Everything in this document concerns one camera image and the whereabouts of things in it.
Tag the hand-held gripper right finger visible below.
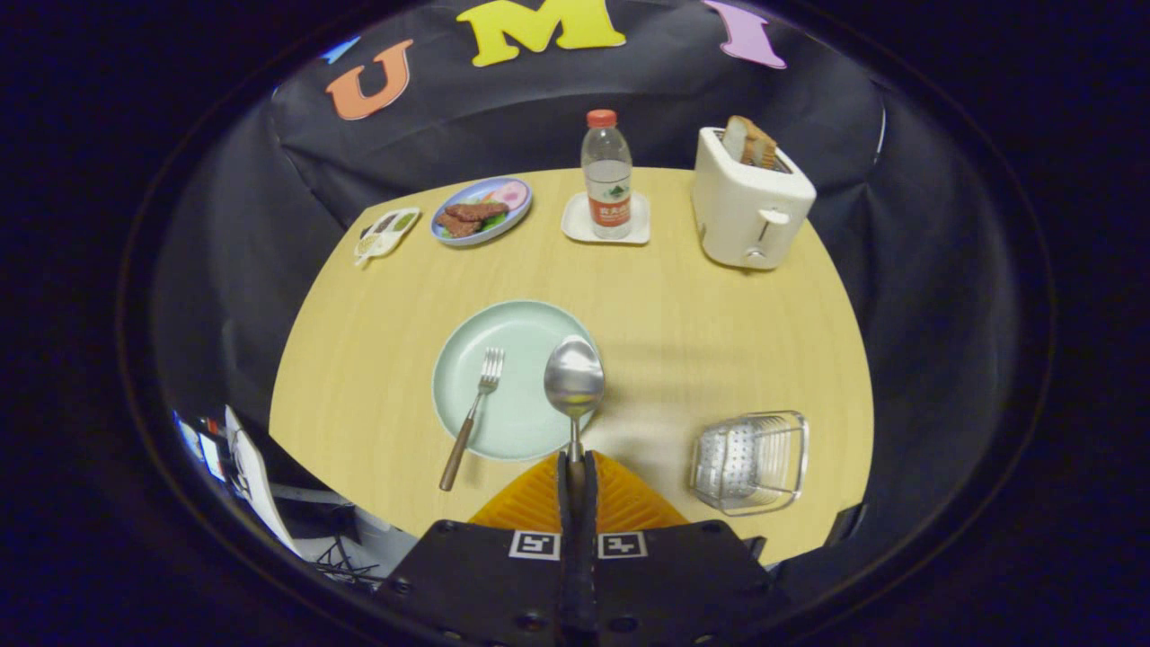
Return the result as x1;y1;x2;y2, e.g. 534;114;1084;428
578;449;783;647

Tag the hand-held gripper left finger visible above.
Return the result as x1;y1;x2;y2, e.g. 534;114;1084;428
373;449;580;647

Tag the metal fork wooden handle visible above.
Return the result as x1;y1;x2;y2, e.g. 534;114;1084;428
438;347;506;492

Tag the metal spoon wooden handle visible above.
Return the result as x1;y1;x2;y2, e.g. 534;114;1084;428
544;335;606;477

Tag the clear plastic drain basket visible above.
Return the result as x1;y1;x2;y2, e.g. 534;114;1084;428
690;411;809;517

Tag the light green plate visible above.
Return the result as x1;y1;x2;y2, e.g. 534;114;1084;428
432;299;601;463

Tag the white paper sheet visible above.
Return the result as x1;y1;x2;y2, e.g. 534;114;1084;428
225;404;302;558

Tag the white square coaster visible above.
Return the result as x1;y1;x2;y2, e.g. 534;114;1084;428
562;191;651;245

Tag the white divided sauce dish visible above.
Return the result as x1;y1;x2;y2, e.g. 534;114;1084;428
353;208;421;268

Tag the white toaster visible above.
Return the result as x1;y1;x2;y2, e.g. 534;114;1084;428
691;127;817;270

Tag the blue oval plate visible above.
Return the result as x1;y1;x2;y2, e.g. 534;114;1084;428
430;177;533;247

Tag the clear water bottle red label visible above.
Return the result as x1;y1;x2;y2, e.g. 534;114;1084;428
580;110;633;240

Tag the black cables bundle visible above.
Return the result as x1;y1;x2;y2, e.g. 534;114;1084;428
310;508;383;589

